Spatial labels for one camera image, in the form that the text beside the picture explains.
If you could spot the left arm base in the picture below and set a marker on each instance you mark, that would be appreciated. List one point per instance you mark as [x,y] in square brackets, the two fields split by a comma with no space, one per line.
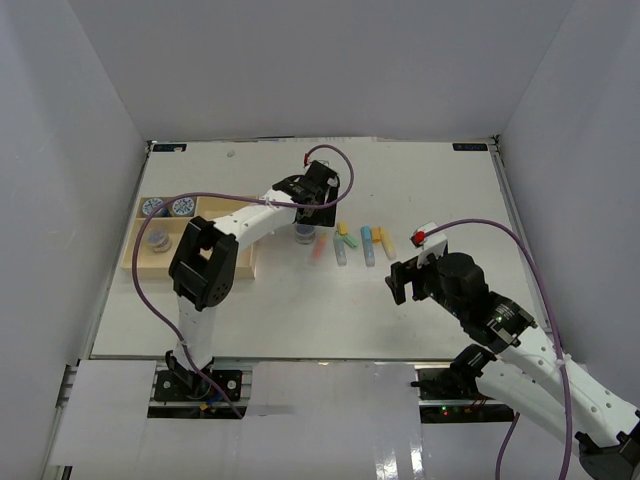
[172,399]

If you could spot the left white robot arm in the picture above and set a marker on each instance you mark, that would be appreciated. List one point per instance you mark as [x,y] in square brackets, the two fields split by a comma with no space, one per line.
[204,265]

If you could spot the orange highlighter pen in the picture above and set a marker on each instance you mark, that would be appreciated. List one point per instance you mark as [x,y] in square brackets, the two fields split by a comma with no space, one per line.
[319,247]

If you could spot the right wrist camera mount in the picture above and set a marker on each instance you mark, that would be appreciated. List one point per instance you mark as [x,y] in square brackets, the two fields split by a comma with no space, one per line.
[432,245]

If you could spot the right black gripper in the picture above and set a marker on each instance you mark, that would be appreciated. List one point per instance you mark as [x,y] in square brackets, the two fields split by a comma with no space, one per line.
[402,273]

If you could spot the table logo sticker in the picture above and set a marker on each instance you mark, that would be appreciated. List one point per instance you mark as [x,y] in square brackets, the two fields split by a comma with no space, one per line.
[470,147]
[169,147]

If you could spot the green highlighter cap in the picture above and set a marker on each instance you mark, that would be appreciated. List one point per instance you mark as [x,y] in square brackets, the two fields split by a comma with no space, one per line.
[350,241]

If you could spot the yellow highlighter cap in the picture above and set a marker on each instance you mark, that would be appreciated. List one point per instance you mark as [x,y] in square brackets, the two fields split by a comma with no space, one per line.
[342,228]

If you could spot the blue white ink jar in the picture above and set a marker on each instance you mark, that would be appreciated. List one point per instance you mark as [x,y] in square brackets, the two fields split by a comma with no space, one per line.
[153,206]
[183,207]

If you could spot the blue capped highlighter pen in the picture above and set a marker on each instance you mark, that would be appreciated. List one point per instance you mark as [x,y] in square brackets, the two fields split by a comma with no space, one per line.
[368,247]

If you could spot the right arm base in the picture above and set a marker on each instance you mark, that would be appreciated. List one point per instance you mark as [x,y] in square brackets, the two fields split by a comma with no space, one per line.
[447,398]

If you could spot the left table logo sticker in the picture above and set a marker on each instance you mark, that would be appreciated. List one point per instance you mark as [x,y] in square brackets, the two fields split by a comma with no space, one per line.
[169,147]

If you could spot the green highlighter pen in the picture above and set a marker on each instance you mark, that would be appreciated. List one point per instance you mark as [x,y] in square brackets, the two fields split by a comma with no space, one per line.
[339,249]

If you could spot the paperclip jar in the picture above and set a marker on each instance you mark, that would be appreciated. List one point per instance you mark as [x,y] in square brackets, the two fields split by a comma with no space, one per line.
[158,240]
[304,234]

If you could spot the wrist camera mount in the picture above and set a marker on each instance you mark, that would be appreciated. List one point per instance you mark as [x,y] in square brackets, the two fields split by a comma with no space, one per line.
[319,173]
[432,245]

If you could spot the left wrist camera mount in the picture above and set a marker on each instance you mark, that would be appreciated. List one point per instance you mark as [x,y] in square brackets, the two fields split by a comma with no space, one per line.
[319,173]

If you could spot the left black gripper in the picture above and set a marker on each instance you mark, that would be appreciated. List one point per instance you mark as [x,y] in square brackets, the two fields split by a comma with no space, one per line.
[324,216]

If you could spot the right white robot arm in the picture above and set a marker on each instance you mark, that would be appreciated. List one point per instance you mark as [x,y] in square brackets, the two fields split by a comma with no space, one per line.
[513,360]

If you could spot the yellow highlighter pen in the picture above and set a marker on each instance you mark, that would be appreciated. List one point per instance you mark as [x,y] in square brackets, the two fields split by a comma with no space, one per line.
[387,244]

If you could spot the right table logo sticker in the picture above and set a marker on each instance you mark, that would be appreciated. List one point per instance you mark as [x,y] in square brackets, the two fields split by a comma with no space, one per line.
[470,147]

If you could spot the beige wooden organizer tray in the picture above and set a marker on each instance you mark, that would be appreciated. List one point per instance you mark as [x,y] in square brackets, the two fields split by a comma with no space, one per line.
[153,266]

